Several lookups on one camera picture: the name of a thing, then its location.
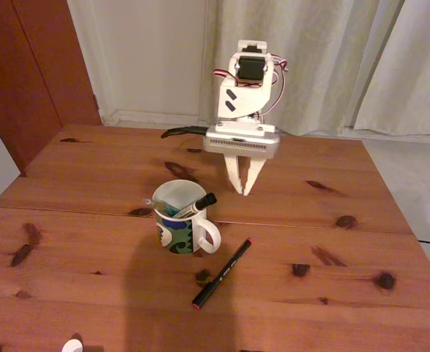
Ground white marker black cap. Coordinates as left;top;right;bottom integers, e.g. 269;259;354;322
174;193;218;219

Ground black camera cable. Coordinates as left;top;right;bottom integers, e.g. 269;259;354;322
160;125;210;139

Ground brown wooden door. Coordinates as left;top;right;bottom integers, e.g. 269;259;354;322
0;0;102;177

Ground white mug green blue pattern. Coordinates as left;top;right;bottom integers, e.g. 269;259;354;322
151;179;222;257

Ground black pen red ends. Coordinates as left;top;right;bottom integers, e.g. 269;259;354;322
191;237;255;311

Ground silver camera box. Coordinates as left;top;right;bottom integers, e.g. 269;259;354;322
203;123;282;161

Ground white curtain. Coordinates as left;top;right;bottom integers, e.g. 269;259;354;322
353;0;430;139
199;0;408;136

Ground green mechanical pencil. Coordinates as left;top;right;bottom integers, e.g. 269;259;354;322
143;197;181;218

